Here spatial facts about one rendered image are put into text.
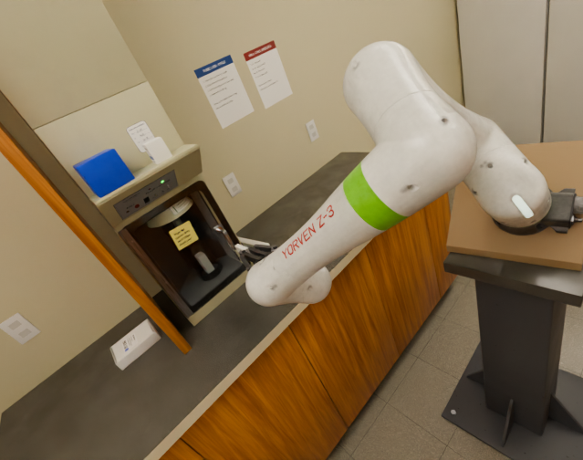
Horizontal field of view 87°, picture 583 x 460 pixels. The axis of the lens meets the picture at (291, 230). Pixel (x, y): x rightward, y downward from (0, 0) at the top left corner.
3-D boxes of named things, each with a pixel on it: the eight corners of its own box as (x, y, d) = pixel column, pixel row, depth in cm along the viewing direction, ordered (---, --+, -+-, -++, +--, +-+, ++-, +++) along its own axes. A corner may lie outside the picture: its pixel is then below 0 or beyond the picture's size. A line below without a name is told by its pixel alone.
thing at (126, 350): (116, 353, 119) (109, 348, 117) (152, 324, 125) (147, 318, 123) (122, 371, 109) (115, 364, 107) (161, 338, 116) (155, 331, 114)
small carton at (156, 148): (153, 162, 92) (141, 144, 89) (168, 155, 94) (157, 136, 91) (157, 164, 88) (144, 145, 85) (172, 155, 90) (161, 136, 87)
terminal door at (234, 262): (189, 317, 112) (119, 230, 92) (251, 264, 125) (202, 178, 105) (190, 318, 111) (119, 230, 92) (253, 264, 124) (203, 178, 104)
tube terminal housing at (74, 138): (171, 302, 133) (33, 134, 95) (229, 256, 147) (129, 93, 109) (193, 327, 114) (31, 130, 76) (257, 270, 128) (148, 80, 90)
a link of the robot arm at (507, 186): (523, 162, 81) (511, 137, 67) (566, 210, 74) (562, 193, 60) (474, 192, 88) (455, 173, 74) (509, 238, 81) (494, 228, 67)
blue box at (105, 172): (95, 194, 86) (71, 165, 82) (127, 176, 91) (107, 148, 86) (100, 198, 79) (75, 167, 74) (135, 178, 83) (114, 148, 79)
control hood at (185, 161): (110, 226, 91) (88, 198, 86) (200, 171, 105) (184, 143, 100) (119, 234, 82) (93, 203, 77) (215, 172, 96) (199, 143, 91)
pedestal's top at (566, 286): (609, 228, 88) (610, 217, 86) (580, 308, 73) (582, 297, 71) (484, 214, 111) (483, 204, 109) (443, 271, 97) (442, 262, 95)
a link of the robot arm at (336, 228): (400, 234, 53) (373, 184, 59) (359, 226, 46) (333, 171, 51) (283, 312, 75) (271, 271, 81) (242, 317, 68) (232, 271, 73)
